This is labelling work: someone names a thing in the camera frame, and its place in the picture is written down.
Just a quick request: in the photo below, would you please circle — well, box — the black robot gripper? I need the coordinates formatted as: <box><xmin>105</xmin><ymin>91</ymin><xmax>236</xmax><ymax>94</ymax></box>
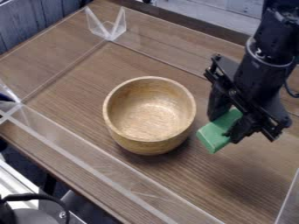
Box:
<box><xmin>204</xmin><ymin>38</ymin><xmax>295</xmax><ymax>144</ymax></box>

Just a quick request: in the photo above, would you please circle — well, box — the green rectangular block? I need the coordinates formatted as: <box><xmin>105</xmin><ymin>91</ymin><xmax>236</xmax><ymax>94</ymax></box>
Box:
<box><xmin>196</xmin><ymin>108</ymin><xmax>241</xmax><ymax>154</ymax></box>

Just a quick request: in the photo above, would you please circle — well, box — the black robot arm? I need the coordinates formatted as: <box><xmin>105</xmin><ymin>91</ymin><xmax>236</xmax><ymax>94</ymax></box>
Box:
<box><xmin>204</xmin><ymin>0</ymin><xmax>299</xmax><ymax>144</ymax></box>

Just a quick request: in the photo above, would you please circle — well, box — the brown wooden bowl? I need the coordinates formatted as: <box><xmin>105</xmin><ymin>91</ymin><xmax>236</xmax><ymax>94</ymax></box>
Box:
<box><xmin>102</xmin><ymin>76</ymin><xmax>196</xmax><ymax>156</ymax></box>

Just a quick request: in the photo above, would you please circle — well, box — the clear acrylic front wall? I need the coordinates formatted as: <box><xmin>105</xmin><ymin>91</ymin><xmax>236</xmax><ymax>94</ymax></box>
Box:
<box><xmin>0</xmin><ymin>81</ymin><xmax>222</xmax><ymax>224</ymax></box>

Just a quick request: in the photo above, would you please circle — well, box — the clear acrylic corner bracket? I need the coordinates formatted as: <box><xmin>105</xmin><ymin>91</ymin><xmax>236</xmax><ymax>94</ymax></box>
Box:
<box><xmin>84</xmin><ymin>7</ymin><xmax>126</xmax><ymax>41</ymax></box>

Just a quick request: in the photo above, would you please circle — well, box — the grey metal bracket with screw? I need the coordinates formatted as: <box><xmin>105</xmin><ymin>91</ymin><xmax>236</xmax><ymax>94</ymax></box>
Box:
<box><xmin>38</xmin><ymin>197</ymin><xmax>86</xmax><ymax>224</ymax></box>

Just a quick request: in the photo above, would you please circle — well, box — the black cable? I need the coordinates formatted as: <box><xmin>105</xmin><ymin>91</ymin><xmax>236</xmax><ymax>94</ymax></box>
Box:
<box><xmin>0</xmin><ymin>192</ymin><xmax>70</xmax><ymax>224</ymax></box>

